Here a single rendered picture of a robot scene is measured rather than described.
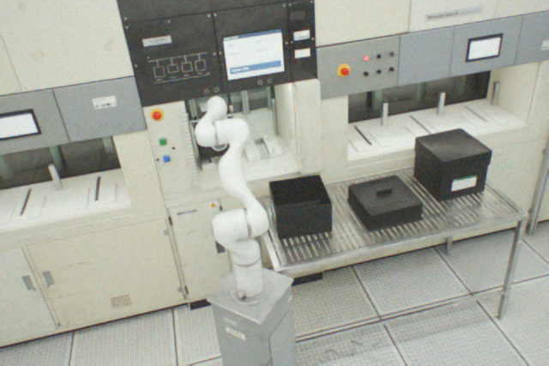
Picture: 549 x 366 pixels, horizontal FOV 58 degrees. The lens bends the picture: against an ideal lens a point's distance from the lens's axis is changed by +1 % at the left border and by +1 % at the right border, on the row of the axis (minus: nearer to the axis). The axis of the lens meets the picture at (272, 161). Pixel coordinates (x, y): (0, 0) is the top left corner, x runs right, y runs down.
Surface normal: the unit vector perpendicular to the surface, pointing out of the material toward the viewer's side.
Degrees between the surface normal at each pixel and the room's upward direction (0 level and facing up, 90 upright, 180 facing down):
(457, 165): 90
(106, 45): 90
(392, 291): 0
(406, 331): 0
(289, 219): 90
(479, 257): 0
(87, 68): 90
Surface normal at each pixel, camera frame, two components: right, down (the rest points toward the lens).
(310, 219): 0.15, 0.51
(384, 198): -0.07, -0.85
